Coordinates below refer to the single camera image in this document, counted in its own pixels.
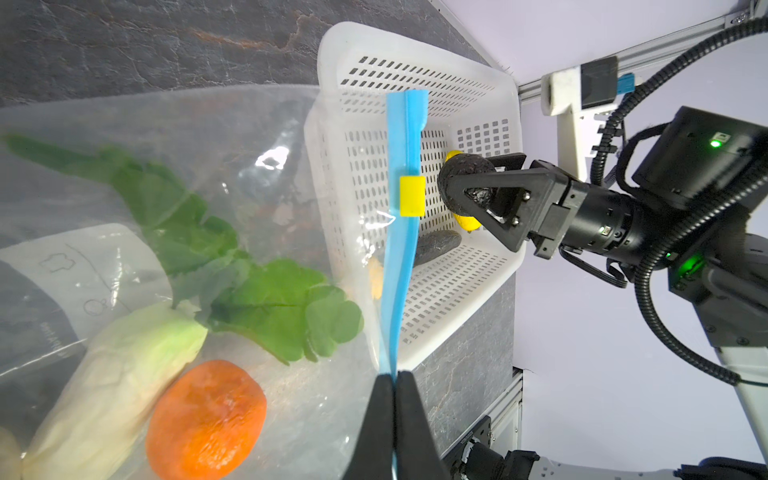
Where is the orange toy carrot piece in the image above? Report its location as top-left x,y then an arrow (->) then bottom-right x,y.
145,360 -> 267,479

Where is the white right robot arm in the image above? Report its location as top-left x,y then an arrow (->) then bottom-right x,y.
437,16 -> 767,447

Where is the yellow toy corn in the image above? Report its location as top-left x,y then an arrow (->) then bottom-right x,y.
445,150 -> 482,233

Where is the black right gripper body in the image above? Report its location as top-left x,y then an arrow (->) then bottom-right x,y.
528,160 -> 645,264

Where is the black toy avocado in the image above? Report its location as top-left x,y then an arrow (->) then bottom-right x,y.
437,152 -> 496,216

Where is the clear zip top bag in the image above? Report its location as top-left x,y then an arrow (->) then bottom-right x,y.
1,85 -> 426,479

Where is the yellow toy lemon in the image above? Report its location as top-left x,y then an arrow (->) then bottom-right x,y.
367,257 -> 384,300

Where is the beige toy potato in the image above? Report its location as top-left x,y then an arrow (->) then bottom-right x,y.
0,427 -> 22,480

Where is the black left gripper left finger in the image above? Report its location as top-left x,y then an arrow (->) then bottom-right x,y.
342,374 -> 395,480

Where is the yellow zipper slider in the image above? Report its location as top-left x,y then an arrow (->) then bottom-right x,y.
399,176 -> 427,218

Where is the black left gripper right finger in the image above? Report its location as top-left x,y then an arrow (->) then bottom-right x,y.
395,371 -> 450,480

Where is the white perforated plastic basket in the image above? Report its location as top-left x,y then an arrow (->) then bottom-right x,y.
305,22 -> 526,370

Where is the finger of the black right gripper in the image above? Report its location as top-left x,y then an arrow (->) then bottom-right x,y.
488,152 -> 527,171
449,168 -> 558,252

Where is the dark toy eggplant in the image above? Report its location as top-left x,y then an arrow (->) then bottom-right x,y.
413,230 -> 462,266

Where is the green toy leaf vegetable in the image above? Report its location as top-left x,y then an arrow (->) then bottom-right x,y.
2,134 -> 364,365

